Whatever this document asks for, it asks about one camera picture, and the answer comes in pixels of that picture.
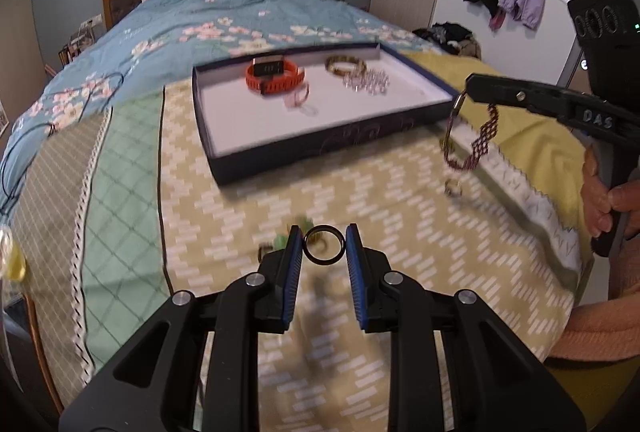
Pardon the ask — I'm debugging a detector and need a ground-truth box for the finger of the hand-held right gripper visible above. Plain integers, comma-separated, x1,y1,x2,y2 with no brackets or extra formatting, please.
465,73,576,127

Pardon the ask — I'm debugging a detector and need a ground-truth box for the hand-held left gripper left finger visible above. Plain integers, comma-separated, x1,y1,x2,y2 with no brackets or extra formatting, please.
59,223,305,432

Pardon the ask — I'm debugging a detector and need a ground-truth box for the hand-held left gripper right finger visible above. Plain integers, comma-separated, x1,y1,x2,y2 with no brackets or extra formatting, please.
345,223,587,432

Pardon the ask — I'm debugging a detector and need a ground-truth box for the ring with green bead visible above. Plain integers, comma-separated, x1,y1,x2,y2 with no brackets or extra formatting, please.
257,234,291,263

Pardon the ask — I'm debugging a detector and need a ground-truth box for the black ring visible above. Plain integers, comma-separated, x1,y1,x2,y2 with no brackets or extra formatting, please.
303,226,346,265

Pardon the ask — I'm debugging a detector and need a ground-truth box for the maroon beaded bracelet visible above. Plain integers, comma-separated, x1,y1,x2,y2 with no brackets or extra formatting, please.
440,89,501,171

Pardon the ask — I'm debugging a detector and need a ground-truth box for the clear crystal bracelet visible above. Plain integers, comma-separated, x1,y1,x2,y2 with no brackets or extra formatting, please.
342,69,391,96

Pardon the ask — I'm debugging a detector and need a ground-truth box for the navy jewelry box tray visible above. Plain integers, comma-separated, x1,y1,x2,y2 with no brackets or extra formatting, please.
191,42,461,186

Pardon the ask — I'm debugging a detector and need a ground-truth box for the gold bangle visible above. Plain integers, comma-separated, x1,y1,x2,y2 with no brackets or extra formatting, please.
325,55,368,77

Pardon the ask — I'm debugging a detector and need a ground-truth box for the pink crystal ring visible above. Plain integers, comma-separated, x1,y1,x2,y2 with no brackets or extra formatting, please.
282,82,319,117

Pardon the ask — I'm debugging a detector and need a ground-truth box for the orange smart watch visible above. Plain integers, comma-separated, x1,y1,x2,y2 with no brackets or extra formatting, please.
244,56,307,96

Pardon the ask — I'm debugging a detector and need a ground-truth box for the person's right hand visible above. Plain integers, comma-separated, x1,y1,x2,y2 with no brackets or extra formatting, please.
581,149,640,239

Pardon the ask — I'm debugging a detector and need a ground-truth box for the plain yellow cloth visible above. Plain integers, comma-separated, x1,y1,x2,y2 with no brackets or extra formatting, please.
402,49,596,233

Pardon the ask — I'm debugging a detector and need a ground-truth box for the pile of dark clothes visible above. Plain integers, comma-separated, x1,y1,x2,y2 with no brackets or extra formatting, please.
411,22,483,60

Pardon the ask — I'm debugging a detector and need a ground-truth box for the patchwork patterned cloth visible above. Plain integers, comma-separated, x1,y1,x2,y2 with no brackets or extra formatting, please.
10,82,591,432

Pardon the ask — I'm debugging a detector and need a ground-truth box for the person's peach sweater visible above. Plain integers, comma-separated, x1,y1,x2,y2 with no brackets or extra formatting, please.
545,292,640,363

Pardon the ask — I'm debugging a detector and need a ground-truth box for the blue floral duvet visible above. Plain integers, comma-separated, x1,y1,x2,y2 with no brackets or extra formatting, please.
0,0,431,223

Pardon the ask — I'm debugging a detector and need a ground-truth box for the round white yellow container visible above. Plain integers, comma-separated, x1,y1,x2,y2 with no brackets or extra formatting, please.
0,227,26,283

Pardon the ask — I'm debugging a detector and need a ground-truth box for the group of cosmetic bottles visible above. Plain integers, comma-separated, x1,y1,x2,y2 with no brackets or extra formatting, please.
57,26,96,67

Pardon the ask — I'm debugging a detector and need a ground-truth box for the beige wardrobe beside window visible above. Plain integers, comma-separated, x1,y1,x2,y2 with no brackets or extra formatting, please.
0,0,36,123

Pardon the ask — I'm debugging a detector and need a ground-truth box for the black cable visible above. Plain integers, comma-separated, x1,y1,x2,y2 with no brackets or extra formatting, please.
0,72,123,213

